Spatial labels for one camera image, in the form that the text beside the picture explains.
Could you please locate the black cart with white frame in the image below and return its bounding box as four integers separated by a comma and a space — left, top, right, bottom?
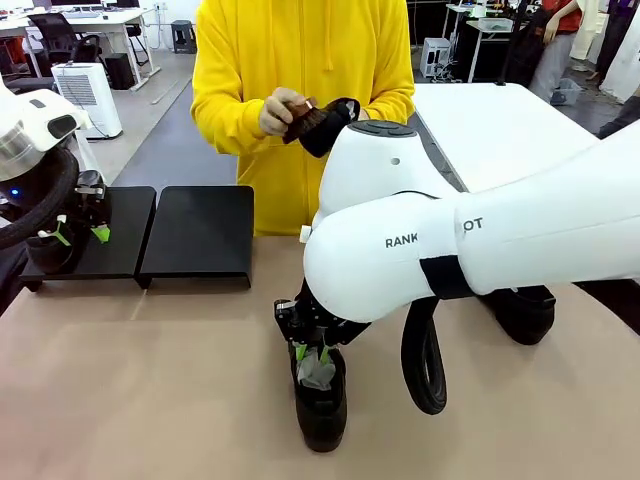
443, 3, 516, 85

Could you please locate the black shoe stand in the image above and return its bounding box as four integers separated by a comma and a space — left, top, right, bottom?
19, 186, 158, 294
135, 185, 255, 290

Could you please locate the person in yellow hoodie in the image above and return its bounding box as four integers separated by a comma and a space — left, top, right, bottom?
190, 0, 416, 237

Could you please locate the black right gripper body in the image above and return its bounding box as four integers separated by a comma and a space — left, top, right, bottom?
282, 287, 374, 349

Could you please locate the person in red top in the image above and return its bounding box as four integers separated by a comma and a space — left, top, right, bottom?
527, 0, 585, 104

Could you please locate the person's left forearm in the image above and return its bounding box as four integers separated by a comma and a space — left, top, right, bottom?
359, 79, 416, 126

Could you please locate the person's right hand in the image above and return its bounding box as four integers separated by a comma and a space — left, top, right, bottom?
258, 87, 307, 137

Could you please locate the black computer tower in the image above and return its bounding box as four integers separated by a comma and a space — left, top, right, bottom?
103, 52, 136, 91

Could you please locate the white table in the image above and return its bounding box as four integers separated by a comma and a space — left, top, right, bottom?
413, 82, 601, 194

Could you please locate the wooden shoe brush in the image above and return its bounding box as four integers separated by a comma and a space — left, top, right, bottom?
282, 97, 331, 145

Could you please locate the dark grey stool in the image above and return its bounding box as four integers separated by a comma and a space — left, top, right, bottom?
171, 19, 197, 55

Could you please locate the grey plastic bin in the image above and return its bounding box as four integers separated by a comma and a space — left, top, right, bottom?
549, 77, 584, 107

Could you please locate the black right arm hose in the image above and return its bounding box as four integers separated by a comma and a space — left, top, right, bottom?
401, 294, 449, 416

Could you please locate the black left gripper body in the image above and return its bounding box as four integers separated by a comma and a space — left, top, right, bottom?
0, 169, 112, 229

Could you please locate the white computer case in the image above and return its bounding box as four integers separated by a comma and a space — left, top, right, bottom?
422, 37, 455, 80

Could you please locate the black office chair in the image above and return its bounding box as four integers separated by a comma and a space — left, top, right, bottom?
27, 12, 104, 69

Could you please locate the white office desk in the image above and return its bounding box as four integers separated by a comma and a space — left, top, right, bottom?
0, 7, 157, 94

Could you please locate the person's right forearm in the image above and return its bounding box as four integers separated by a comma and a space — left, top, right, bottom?
191, 97, 269, 156

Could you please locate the white air purifier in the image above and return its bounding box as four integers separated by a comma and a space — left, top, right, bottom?
51, 62, 124, 140

